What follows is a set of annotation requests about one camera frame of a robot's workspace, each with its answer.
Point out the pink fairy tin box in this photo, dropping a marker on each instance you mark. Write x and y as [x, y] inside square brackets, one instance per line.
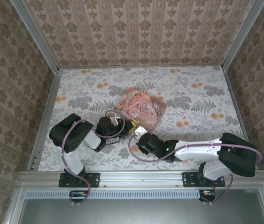
[141, 105]

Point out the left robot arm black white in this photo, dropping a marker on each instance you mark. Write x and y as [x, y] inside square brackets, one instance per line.
[59, 130]

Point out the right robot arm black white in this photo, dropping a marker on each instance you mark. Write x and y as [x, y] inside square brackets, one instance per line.
[239, 158]

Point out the floral table cover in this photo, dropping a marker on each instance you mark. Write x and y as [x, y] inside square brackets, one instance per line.
[87, 88]

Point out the grey metal sheet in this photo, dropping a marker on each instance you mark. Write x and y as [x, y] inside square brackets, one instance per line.
[141, 212]

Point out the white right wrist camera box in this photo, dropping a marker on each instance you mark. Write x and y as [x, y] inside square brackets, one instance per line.
[140, 131]

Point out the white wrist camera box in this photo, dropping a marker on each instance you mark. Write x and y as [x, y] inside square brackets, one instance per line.
[116, 118]
[140, 131]

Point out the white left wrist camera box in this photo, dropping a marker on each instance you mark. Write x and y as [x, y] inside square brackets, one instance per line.
[116, 118]

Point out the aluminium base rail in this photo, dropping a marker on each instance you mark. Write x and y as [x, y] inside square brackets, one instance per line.
[141, 178]

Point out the aluminium rear rail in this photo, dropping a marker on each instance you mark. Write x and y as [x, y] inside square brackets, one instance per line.
[141, 67]

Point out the aluminium side rail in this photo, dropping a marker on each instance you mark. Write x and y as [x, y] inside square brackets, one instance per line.
[236, 105]
[45, 116]

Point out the aluminium frame post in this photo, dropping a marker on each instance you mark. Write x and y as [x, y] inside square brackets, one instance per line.
[240, 35]
[36, 35]

